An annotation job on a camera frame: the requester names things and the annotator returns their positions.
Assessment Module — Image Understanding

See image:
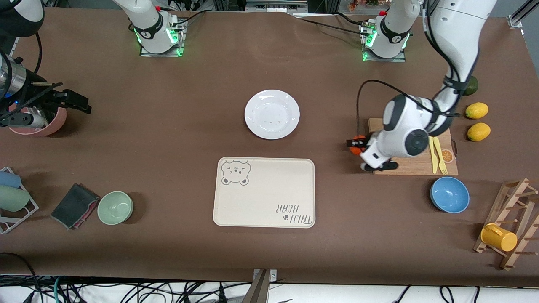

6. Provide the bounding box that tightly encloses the orange fruit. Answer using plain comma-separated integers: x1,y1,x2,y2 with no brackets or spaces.
351,134,368,157

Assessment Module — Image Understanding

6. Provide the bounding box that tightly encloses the white round plate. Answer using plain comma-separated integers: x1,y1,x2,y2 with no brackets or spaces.
244,89,300,140

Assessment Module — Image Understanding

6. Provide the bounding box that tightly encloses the pink bowl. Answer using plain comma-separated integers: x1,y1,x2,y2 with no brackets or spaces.
8,105,68,137

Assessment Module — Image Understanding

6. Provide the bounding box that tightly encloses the wooden cutting board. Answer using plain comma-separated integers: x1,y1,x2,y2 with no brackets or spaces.
368,118,459,176

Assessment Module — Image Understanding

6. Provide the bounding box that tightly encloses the yellow plastic knife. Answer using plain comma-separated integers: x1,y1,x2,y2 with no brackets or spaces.
429,137,438,174

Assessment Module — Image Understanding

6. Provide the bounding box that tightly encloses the yellow plastic fork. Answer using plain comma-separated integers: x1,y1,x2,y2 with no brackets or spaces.
434,137,448,175

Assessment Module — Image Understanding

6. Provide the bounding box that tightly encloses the light blue cup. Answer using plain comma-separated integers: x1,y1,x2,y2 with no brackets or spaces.
0,170,21,189

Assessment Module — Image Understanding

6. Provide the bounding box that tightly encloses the cream tray with bear print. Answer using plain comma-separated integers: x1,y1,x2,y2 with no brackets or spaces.
213,157,316,229

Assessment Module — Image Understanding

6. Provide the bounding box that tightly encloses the blue bowl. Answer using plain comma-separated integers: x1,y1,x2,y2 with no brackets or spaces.
430,176,470,214

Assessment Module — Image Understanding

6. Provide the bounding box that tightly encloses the dark grey folded cloth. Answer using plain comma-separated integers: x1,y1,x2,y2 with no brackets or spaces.
51,183,101,230

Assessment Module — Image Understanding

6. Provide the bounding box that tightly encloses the pale green cup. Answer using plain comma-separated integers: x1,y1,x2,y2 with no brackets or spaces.
0,185,31,212

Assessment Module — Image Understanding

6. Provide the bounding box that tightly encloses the yellow lemon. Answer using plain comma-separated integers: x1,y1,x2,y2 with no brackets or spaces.
465,102,489,119
467,122,491,142

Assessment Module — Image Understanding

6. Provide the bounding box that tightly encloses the pale green bowl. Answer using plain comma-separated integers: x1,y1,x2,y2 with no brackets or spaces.
97,191,134,226

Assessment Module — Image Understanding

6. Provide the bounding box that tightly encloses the wooden mug rack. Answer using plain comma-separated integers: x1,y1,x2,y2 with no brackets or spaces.
473,178,539,271

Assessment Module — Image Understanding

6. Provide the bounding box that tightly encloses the yellow mug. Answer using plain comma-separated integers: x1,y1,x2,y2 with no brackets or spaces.
480,223,518,253

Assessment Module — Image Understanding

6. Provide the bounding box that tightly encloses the aluminium corner profile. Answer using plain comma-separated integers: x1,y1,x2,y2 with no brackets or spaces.
507,0,539,29

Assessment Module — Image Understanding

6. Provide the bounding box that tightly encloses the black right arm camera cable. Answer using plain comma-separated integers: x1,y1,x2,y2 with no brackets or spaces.
33,32,43,75

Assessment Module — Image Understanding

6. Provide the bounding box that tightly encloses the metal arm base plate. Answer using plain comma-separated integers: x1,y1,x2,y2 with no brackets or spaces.
361,21,407,63
139,17,187,58

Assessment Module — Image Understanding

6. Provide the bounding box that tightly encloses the white wire cup rack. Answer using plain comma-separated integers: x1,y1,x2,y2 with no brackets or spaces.
0,166,40,234

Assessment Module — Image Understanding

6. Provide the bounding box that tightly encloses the black base power cable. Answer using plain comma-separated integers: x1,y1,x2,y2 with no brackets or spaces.
168,11,209,27
332,12,372,27
295,17,371,37

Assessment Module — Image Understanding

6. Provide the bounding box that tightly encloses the aluminium frame rail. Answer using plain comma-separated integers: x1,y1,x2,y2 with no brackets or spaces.
213,0,337,17

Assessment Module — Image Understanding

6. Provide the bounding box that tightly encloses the aluminium mount post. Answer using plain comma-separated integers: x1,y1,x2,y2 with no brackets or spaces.
252,268,278,303

